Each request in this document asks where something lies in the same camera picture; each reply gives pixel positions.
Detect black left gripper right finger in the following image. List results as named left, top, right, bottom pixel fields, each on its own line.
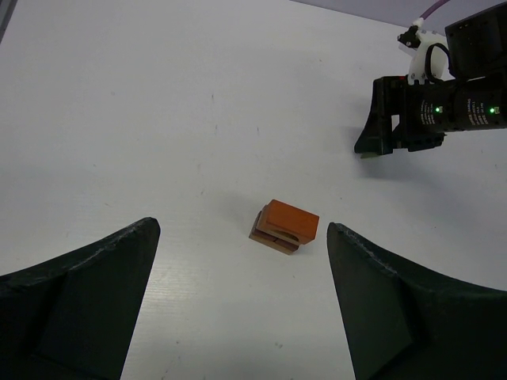
left=326, top=223, right=506, bottom=379

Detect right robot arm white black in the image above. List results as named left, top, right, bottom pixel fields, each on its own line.
left=354, top=3, right=506, bottom=157

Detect tan long rectangular wood block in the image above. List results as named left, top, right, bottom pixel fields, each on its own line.
left=249, top=228, right=299, bottom=255

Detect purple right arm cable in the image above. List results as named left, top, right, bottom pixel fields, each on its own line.
left=419, top=0, right=452, bottom=19

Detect orange arch wood block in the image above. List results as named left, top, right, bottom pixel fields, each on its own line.
left=267, top=199, right=319, bottom=245

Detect light tan rectangular wood block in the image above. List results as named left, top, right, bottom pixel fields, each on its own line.
left=255, top=205, right=300, bottom=250

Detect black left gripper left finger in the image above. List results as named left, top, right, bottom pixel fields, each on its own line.
left=1, top=218, right=161, bottom=379

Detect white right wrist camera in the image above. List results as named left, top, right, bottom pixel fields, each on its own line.
left=397, top=17, right=448, bottom=86

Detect aluminium table edge rail left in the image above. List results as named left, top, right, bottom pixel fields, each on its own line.
left=0, top=0, right=17, bottom=42

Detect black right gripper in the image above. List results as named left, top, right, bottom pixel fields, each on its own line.
left=353, top=76, right=446, bottom=155

